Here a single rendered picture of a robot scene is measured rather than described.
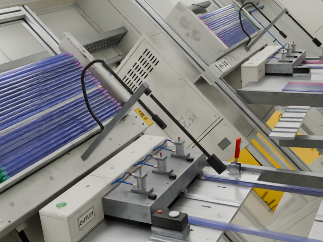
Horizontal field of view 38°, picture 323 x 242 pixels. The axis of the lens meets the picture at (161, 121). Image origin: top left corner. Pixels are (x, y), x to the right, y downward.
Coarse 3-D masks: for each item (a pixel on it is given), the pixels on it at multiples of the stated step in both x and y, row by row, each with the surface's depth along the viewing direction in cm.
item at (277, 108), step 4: (276, 108) 159; (280, 108) 158; (284, 108) 158; (288, 108) 157; (292, 108) 157; (296, 108) 156; (300, 108) 156; (304, 108) 155; (308, 108) 155; (312, 108) 154; (316, 108) 154; (320, 108) 153
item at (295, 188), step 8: (208, 176) 130; (216, 176) 129; (224, 176) 129; (248, 184) 125; (256, 184) 124; (264, 184) 123; (272, 184) 122; (280, 184) 122; (304, 192) 118; (312, 192) 117; (320, 192) 116
